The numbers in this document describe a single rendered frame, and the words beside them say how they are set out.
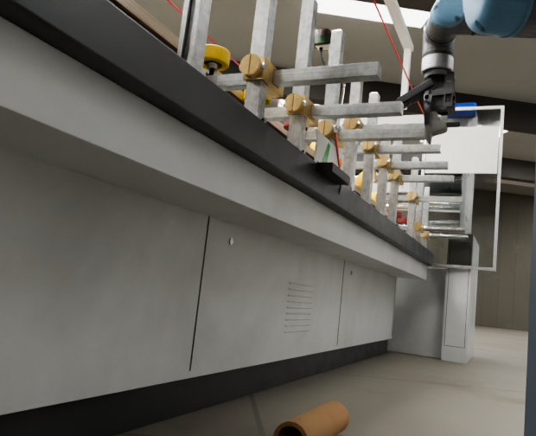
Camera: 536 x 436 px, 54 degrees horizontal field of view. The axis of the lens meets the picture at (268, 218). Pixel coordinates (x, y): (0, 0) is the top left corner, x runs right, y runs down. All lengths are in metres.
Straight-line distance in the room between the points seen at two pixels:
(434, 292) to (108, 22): 3.43
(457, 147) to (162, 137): 3.20
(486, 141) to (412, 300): 1.22
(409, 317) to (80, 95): 3.43
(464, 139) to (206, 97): 3.14
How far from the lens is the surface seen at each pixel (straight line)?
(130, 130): 0.84
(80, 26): 0.73
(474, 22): 0.79
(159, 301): 1.26
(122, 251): 1.14
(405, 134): 1.63
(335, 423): 1.35
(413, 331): 3.97
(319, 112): 1.44
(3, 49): 0.70
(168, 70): 0.86
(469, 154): 3.92
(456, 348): 3.81
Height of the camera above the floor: 0.35
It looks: 8 degrees up
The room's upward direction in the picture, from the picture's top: 6 degrees clockwise
